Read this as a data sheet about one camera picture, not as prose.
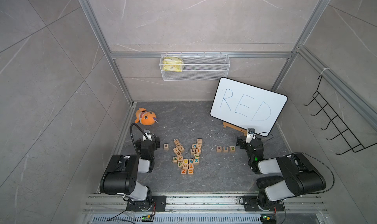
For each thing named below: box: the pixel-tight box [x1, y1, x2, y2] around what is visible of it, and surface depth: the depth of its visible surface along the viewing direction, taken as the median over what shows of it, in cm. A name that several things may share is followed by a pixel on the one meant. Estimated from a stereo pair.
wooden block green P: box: [177, 161, 184, 169], surface depth 86 cm
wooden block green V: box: [172, 156, 179, 164], surface depth 88 cm
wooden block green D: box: [229, 145, 236, 153], surface depth 92 cm
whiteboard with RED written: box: [209, 76, 288, 137], surface depth 92 cm
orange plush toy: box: [134, 107, 160, 126], surface depth 102 cm
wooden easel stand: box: [222, 121, 248, 137], surface depth 102 cm
